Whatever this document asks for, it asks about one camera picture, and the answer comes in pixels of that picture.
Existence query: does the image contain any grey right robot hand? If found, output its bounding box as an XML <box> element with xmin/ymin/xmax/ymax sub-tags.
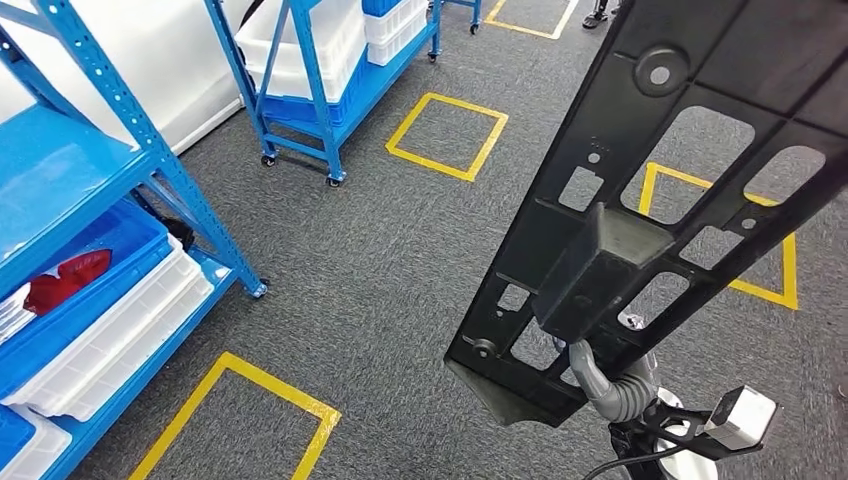
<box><xmin>568</xmin><ymin>339</ymin><xmax>621</xmax><ymax>407</ymax></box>

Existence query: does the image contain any black plastic frame part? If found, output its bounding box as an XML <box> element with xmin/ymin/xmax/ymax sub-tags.
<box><xmin>443</xmin><ymin>0</ymin><xmax>848</xmax><ymax>429</ymax></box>

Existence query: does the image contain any blue metal shelf rack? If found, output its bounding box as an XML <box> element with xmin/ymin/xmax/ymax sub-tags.
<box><xmin>203</xmin><ymin>0</ymin><xmax>444</xmax><ymax>189</ymax></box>
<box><xmin>0</xmin><ymin>0</ymin><xmax>270</xmax><ymax>480</ymax></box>
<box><xmin>443</xmin><ymin>0</ymin><xmax>484</xmax><ymax>36</ymax></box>

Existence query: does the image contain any red plastic part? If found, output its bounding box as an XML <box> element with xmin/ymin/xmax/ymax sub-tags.
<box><xmin>23</xmin><ymin>249</ymin><xmax>114</xmax><ymax>317</ymax></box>

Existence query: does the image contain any yellow floor tape square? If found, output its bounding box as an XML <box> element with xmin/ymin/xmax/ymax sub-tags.
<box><xmin>129</xmin><ymin>351</ymin><xmax>342</xmax><ymax>480</ymax></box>

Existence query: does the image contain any person's foot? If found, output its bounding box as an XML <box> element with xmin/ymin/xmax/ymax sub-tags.
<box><xmin>581</xmin><ymin>0</ymin><xmax>627</xmax><ymax>30</ymax></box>

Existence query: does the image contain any large white plastic bin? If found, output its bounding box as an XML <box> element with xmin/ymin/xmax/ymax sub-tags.
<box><xmin>235</xmin><ymin>0</ymin><xmax>368</xmax><ymax>104</ymax></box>

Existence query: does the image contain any white car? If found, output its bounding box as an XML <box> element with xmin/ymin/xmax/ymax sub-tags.
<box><xmin>0</xmin><ymin>0</ymin><xmax>248</xmax><ymax>157</ymax></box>

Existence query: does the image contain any black camera cable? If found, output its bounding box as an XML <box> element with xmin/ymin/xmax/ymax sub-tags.
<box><xmin>581</xmin><ymin>443</ymin><xmax>690</xmax><ymax>480</ymax></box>

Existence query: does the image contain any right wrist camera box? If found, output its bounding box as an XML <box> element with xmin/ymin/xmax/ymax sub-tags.
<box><xmin>635</xmin><ymin>386</ymin><xmax>780</xmax><ymax>462</ymax></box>

